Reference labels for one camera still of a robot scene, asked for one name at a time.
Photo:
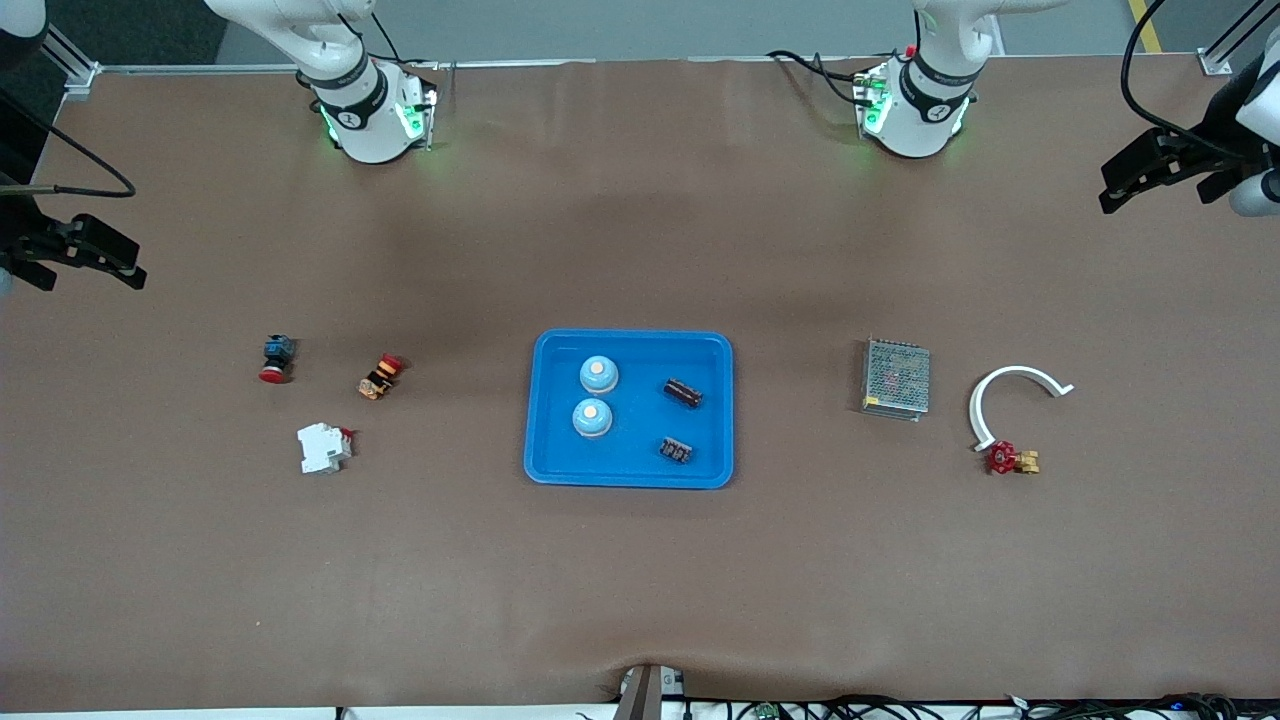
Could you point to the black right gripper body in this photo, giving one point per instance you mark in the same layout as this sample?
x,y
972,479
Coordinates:
x,y
22,242

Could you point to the light blue call bell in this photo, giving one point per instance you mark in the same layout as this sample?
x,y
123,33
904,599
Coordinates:
x,y
598,374
592,417

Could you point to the dark brown cylindrical capacitor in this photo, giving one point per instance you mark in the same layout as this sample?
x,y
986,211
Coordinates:
x,y
676,450
683,392

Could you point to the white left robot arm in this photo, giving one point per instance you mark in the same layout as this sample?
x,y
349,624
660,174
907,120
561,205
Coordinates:
x,y
920,105

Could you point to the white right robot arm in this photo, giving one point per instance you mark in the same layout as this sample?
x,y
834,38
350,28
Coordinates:
x,y
365,110

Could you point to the blue red emergency stop button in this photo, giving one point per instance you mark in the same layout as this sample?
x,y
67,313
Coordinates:
x,y
277,358

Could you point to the white circuit breaker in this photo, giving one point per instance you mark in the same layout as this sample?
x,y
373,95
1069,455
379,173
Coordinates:
x,y
322,448

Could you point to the white curved plastic arc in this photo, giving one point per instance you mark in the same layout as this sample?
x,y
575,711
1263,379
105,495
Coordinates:
x,y
974,408

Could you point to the metal mesh power supply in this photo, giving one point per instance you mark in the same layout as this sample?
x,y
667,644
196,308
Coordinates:
x,y
897,378

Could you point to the blue plastic tray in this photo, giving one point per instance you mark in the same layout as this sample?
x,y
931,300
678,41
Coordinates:
x,y
640,440

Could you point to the aluminium frame post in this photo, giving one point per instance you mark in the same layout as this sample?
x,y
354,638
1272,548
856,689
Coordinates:
x,y
1215,62
75,70

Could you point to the orange red push button switch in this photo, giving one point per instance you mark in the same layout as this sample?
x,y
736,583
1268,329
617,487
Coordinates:
x,y
381,376

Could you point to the grey camera stand mount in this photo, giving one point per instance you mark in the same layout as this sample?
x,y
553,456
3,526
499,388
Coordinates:
x,y
645,695

